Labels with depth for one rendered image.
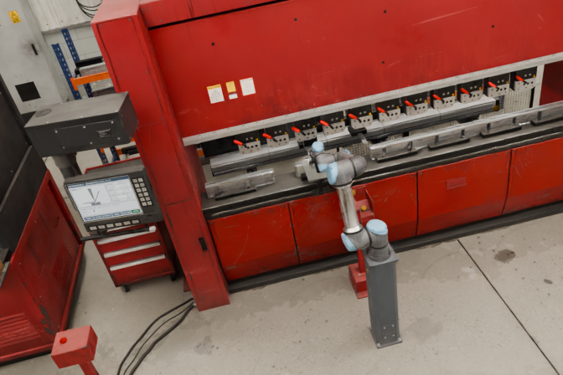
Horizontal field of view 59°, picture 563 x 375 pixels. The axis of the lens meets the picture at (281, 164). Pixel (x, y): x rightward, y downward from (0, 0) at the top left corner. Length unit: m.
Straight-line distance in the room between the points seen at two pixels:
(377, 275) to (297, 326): 0.92
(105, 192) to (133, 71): 0.70
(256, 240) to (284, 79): 1.25
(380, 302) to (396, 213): 0.89
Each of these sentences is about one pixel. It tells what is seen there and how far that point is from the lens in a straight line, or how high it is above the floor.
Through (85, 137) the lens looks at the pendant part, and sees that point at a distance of 2.78.
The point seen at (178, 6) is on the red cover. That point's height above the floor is 2.24.
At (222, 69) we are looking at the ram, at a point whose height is 1.81.
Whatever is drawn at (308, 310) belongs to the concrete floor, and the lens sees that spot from 3.91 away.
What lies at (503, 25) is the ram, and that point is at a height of 1.69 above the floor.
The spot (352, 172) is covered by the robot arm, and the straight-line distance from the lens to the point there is 2.82.
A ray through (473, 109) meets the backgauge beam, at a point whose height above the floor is 0.95.
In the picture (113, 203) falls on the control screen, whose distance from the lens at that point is 2.96.
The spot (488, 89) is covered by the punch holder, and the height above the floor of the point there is 1.24.
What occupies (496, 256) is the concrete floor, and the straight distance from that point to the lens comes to 4.28.
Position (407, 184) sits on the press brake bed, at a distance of 3.83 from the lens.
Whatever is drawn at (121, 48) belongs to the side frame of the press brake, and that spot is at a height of 2.13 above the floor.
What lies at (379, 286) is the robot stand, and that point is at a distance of 3.22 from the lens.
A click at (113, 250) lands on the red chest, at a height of 0.50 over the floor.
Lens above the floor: 2.96
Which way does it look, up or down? 33 degrees down
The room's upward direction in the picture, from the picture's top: 11 degrees counter-clockwise
